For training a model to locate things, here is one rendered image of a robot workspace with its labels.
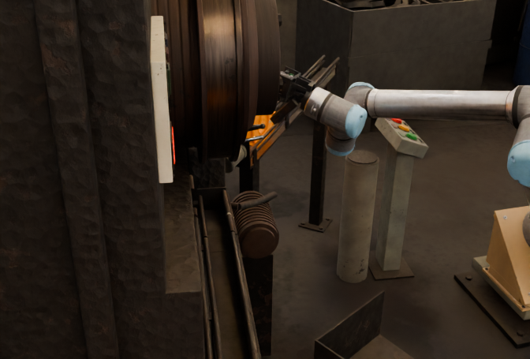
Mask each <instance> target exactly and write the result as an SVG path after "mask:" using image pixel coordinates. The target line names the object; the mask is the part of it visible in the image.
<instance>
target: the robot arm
mask: <svg viewBox="0 0 530 359"><path fill-rule="evenodd" d="M289 69H290V70H292V71H294V72H296V75H295V76H293V74H292V73H290V74H289ZM300 74H301V73H299V72H297V71H296V70H294V69H291V68H289V67H287V66H286V67H285V69H284V72H283V71H280V77H282V80H283V87H282V89H279V93H278V101H279V102H285V103H287V104H286V105H285V106H284V107H283V108H282V109H281V110H277V111H275V112H274V113H273V114H272V115H271V116H272V117H271V118H270V120H271V121H272V122H273V123H274V125H275V124H277V123H279V122H282V121H283V119H285V116H286V115H287V114H288V113H290V112H291V111H292V110H293V109H295V108H296V107H297V106H298V105H300V109H301V110H303V111H304V114H305V115H307V116H309V117H310V118H313V119H315V120H316V121H318V122H321V123H323V124H324V125H327V136H326V138H325V143H326V147H327V150H328V151H329V152H330V153H332V154H333V155H337V156H344V155H348V154H349V153H350V152H351V151H352V150H353V149H354V147H355V142H356V139H357V137H358V136H359V135H360V133H361V131H362V129H363V127H364V124H365V122H366V119H367V118H405V119H423V120H442V121H460V122H495V123H510V124H511V125H512V127H514V128H515V129H517V134H516V136H515V139H514V142H513V146H512V148H511V150H510V151H509V155H508V162H507V169H508V171H509V174H510V176H511V177H512V178H513V179H514V180H518V183H520V184H522V185H523V188H524V192H525V195H526V197H527V200H528V204H529V207H530V85H518V86H517V87H516V88H515V89H514V90H512V91H447V90H378V89H375V88H374V87H373V86H371V85H370V84H368V83H364V82H356V83H354V84H352V85H351V86H350V87H349V89H348V90H347V92H346V93H345V97H344V99H343V98H340V97H338V96H336V95H334V94H332V93H330V92H328V91H326V90H324V89H322V88H319V87H317V88H315V85H316V82H314V81H312V80H309V79H307V78H305V77H303V76H301V75H300ZM522 230H523V235H524V239H525V240H526V242H527V244H528V246H529V247H530V211H529V212H528V213H527V214H526V216H525V217H524V220H523V224H522Z"/></svg>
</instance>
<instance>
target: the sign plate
mask: <svg viewBox="0 0 530 359"><path fill-rule="evenodd" d="M164 24H166V23H165V20H163V16H152V17H151V55H150V66H151V86H152V97H153V108H154V119H155V139H156V151H157V162H158V172H159V183H170V182H173V177H175V175H174V172H173V170H174V150H173V137H172V125H171V122H170V114H171V113H170V108H169V84H168V70H167V69H168V64H167V57H166V33H165V32H164V27H163V25H164Z"/></svg>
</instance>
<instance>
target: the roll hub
mask: <svg viewBox="0 0 530 359"><path fill-rule="evenodd" d="M254 2H255V9H256V26H257V39H258V64H259V76H258V98H257V108H256V116H257V115H272V114H273V113H274V111H275V109H276V106H277V102H278V93H279V85H280V70H281V50H280V32H279V23H278V10H277V5H276V0H254Z"/></svg>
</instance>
